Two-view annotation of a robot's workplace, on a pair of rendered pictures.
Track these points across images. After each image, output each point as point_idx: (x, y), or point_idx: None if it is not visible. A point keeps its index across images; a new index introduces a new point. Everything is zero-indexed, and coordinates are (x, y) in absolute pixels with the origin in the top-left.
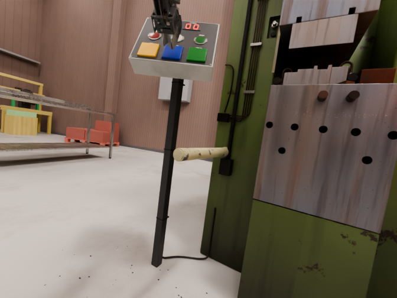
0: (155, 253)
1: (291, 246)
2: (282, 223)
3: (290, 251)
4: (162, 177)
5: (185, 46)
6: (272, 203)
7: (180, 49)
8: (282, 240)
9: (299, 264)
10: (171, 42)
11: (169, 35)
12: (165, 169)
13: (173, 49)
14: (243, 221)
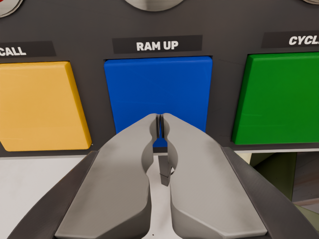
0: (164, 183)
1: (317, 225)
2: (318, 220)
3: (314, 225)
4: (160, 161)
5: (224, 40)
6: (317, 213)
7: (200, 94)
8: (310, 222)
9: (317, 230)
10: (155, 133)
11: (145, 155)
12: (163, 159)
13: (161, 100)
14: (256, 157)
